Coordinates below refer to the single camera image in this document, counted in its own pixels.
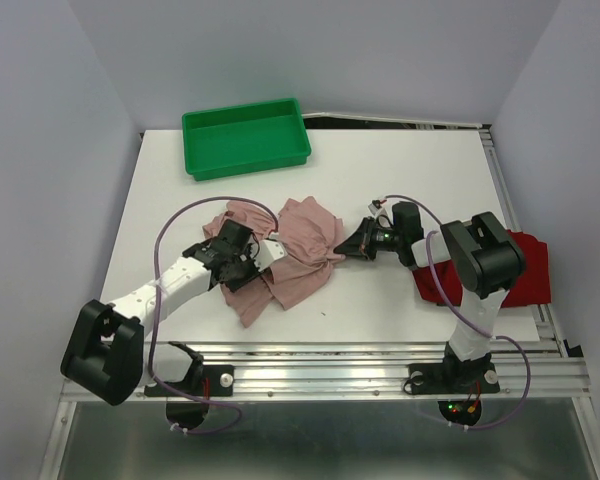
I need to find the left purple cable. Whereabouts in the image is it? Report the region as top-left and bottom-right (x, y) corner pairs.
(147, 196), (283, 435)

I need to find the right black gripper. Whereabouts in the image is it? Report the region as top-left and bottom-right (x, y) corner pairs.
(332, 215), (402, 260)

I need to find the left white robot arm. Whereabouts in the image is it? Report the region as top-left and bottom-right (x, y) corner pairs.
(60, 220), (287, 406)

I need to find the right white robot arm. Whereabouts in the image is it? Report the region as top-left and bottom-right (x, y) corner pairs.
(334, 201), (526, 396)

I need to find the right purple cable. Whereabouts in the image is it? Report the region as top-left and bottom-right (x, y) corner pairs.
(384, 194), (534, 432)

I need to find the green plastic tray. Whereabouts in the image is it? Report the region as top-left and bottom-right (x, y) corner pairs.
(181, 98), (312, 181)

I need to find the red folded skirt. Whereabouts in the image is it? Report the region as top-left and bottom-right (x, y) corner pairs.
(413, 230), (552, 308)

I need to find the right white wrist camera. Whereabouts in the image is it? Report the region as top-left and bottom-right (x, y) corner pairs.
(368, 199), (392, 228)

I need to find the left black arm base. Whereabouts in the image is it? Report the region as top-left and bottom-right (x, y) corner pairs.
(140, 342), (243, 436)

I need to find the pink skirt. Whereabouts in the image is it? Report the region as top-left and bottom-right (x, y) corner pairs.
(222, 196), (345, 328)

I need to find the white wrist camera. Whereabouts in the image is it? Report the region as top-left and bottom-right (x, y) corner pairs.
(254, 239), (287, 272)
(368, 199), (392, 228)

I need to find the aluminium frame rail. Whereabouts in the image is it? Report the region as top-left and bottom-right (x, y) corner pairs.
(38, 340), (600, 480)

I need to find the purple cable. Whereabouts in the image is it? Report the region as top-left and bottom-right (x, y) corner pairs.
(147, 196), (283, 435)
(384, 194), (534, 432)

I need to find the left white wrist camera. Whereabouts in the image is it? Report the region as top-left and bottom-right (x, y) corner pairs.
(254, 239), (287, 272)

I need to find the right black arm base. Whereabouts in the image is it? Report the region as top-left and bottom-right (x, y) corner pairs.
(402, 348), (500, 427)

